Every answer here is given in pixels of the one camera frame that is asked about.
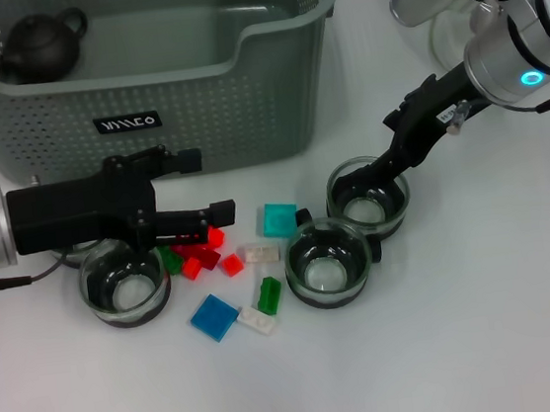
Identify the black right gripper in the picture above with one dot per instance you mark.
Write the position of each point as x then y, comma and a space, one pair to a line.
424, 119

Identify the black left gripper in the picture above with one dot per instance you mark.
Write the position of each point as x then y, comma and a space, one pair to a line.
72, 211

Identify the glass teacup with black base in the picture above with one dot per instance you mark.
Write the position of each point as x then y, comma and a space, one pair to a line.
79, 255
370, 210
322, 275
131, 297

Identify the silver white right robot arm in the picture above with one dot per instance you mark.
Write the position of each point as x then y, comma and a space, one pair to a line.
511, 55

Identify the grey perforated storage bin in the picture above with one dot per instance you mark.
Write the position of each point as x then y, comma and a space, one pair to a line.
220, 113

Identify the green flat building brick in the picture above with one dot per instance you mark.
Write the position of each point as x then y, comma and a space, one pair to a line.
171, 262

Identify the small red building brick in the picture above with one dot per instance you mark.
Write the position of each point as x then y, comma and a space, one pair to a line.
192, 269
232, 265

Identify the teal square building brick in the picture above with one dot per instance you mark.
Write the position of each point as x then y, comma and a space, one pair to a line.
279, 219

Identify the translucent clear building brick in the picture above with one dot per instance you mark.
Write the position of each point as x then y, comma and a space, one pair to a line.
262, 253

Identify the blue square building brick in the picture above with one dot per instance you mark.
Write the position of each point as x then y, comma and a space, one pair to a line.
213, 318

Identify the green long building brick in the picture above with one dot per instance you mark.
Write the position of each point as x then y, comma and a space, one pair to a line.
269, 296

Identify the white flat building brick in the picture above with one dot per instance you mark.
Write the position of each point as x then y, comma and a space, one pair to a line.
258, 320

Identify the dark clay teapot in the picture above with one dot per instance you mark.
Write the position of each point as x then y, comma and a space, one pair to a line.
38, 49

